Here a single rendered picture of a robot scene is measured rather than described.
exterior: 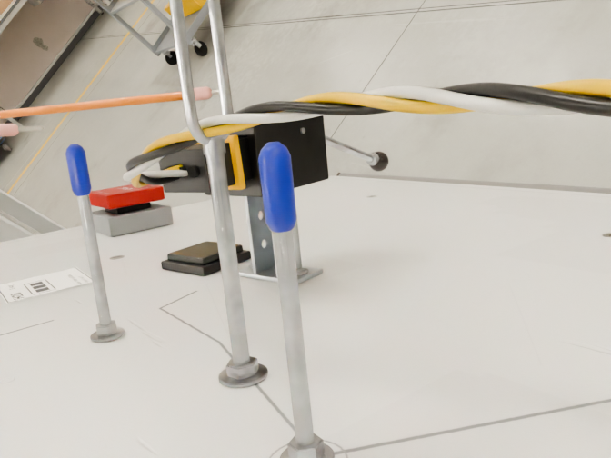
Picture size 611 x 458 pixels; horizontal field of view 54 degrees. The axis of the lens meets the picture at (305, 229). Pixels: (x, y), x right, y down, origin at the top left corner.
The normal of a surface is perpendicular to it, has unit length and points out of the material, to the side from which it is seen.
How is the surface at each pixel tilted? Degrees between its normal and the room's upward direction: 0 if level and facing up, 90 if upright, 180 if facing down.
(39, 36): 90
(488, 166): 0
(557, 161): 0
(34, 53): 90
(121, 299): 47
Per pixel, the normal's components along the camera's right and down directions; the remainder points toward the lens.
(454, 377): -0.10, -0.97
